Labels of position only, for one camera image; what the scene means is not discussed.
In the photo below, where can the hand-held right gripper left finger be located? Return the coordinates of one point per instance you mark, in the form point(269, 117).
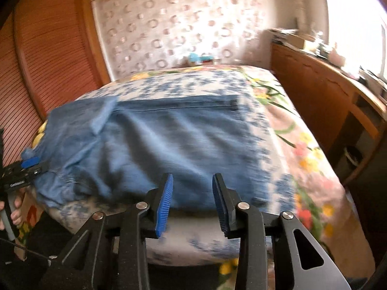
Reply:
point(163, 208)

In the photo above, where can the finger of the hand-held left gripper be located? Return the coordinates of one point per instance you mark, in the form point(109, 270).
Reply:
point(40, 169)
point(30, 162)

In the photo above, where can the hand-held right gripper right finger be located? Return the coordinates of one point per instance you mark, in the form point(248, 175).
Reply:
point(222, 205)

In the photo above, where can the blue denim pants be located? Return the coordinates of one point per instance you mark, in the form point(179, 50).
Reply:
point(157, 145)

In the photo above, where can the person's left hand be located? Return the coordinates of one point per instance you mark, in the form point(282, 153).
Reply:
point(18, 211)

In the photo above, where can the yellow plush toy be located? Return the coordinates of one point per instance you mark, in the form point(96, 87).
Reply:
point(39, 134)

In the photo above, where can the pink flower print blanket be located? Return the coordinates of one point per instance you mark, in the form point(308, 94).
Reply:
point(305, 163)

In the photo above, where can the wooden slatted wardrobe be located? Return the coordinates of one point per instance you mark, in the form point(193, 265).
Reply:
point(51, 51)

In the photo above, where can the long wooden cabinet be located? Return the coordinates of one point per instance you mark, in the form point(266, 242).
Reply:
point(314, 90)

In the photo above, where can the blue plastic bag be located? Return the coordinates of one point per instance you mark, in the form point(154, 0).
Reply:
point(196, 56)

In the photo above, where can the open cardboard box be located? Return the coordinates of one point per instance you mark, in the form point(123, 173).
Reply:
point(299, 40)

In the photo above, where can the window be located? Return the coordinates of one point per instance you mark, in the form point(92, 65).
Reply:
point(356, 21)

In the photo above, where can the circle patterned wall cloth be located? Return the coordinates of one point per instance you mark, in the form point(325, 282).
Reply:
point(181, 21)

